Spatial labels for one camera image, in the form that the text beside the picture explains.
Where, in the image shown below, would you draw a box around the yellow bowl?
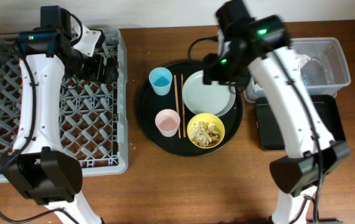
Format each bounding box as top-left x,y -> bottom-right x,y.
187,113 -> 225,149

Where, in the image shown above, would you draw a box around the food scraps rice and peanuts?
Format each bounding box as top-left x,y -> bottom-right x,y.
189,121 -> 221,147

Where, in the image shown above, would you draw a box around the pink plastic cup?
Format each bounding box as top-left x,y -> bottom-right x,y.
155,109 -> 181,138

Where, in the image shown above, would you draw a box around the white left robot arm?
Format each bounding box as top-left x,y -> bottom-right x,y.
0,6 -> 119,223

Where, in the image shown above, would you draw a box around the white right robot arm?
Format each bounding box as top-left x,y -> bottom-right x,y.
203,1 -> 350,223

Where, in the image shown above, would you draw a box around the grey dishwasher rack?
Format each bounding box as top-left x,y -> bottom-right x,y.
0,28 -> 128,176

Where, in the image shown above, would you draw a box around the crumpled white paper waste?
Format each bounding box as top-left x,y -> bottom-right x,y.
295,54 -> 311,70

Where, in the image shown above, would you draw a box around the pale green plate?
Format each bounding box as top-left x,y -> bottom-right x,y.
182,70 -> 235,117

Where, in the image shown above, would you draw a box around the right wooden chopstick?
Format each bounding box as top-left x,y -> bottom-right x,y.
181,74 -> 186,138

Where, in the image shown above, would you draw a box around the wooden chopstick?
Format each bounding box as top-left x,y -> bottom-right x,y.
181,74 -> 186,138
173,75 -> 181,139

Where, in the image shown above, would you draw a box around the left wooden chopstick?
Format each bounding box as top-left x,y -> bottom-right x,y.
173,75 -> 181,139

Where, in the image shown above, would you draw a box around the blue plastic cup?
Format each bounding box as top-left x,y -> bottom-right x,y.
149,67 -> 173,96

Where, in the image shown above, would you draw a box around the round black tray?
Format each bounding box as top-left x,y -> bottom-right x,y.
137,60 -> 244,157

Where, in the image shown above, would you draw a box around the black rectangular tray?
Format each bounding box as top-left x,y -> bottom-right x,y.
255,95 -> 346,151

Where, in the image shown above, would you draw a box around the clear plastic bin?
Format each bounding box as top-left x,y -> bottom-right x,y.
243,37 -> 352,103

